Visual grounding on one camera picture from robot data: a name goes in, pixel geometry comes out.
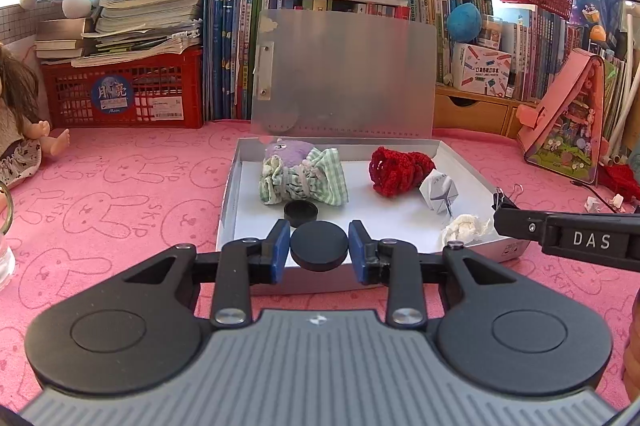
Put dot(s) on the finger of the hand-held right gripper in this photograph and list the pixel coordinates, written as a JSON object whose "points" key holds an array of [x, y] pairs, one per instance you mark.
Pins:
{"points": [[515, 223]]}

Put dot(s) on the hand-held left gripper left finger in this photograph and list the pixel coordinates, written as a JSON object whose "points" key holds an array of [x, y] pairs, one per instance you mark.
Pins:
{"points": [[280, 251]]}

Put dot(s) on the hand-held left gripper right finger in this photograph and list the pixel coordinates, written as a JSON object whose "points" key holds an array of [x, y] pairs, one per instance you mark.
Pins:
{"points": [[357, 251]]}

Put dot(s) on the black round lid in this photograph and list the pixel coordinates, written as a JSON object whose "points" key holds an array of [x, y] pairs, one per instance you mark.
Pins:
{"points": [[320, 248]]}

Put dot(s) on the thick black round cap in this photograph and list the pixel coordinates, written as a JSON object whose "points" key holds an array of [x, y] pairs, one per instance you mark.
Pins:
{"points": [[300, 213]]}

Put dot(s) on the grey storage box with lid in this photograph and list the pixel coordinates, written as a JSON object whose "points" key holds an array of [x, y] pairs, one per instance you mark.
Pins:
{"points": [[380, 206]]}

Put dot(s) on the white tissue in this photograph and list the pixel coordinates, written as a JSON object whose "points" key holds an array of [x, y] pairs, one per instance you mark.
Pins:
{"points": [[462, 228]]}

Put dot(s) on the silver origami paper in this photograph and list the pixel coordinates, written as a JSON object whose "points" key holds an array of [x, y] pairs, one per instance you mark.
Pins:
{"points": [[437, 191]]}

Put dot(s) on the red knitted piece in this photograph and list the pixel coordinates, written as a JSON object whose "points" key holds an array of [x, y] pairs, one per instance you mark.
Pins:
{"points": [[395, 171]]}

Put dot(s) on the purple plush toy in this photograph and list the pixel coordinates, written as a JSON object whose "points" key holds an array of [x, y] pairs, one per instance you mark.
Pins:
{"points": [[287, 151]]}

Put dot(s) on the black binder clip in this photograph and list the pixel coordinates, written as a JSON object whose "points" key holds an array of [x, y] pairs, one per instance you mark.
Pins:
{"points": [[500, 200]]}

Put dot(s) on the small white plastic piece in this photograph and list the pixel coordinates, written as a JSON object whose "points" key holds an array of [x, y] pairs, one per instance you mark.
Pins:
{"points": [[618, 200], [595, 204]]}

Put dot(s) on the red yarn bundle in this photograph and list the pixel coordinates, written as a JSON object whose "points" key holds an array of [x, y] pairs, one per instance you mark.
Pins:
{"points": [[622, 183]]}

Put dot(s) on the pink house-shaped toy case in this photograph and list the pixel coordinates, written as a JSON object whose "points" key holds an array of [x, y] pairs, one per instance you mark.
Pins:
{"points": [[565, 131]]}

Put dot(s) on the wooden drawer organiser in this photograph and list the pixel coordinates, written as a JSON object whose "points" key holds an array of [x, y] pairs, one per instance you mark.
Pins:
{"points": [[470, 116]]}

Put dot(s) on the white plastic pipe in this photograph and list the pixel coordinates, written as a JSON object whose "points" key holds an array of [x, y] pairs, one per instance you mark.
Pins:
{"points": [[631, 106], [620, 116]]}

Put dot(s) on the leaning picture books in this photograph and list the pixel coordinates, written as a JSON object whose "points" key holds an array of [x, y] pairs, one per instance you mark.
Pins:
{"points": [[611, 96]]}

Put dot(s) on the white printed cardboard box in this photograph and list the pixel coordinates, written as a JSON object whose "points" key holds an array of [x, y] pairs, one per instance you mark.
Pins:
{"points": [[480, 71]]}

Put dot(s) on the pink rabbit-print towel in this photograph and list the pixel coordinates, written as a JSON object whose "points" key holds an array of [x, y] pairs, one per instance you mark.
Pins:
{"points": [[125, 186]]}

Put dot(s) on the small pale printed box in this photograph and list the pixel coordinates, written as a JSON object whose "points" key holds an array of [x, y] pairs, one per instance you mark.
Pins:
{"points": [[490, 33]]}

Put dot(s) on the row of upright books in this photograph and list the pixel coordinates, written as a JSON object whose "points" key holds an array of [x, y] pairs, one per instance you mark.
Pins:
{"points": [[225, 46]]}

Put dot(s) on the red plastic crate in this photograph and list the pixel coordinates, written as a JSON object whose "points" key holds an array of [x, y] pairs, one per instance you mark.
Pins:
{"points": [[150, 76]]}

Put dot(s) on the blue printed cardboard box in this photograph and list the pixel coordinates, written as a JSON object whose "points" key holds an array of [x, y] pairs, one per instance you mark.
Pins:
{"points": [[595, 6]]}

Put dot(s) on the stack of lying books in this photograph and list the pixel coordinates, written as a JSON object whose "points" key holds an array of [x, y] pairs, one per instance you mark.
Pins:
{"points": [[145, 11]]}

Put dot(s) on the glass jar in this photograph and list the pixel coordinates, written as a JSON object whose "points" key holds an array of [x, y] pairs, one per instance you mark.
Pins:
{"points": [[4, 266]]}

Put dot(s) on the brown-haired doll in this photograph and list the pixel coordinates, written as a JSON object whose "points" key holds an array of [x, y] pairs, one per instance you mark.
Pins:
{"points": [[15, 146]]}

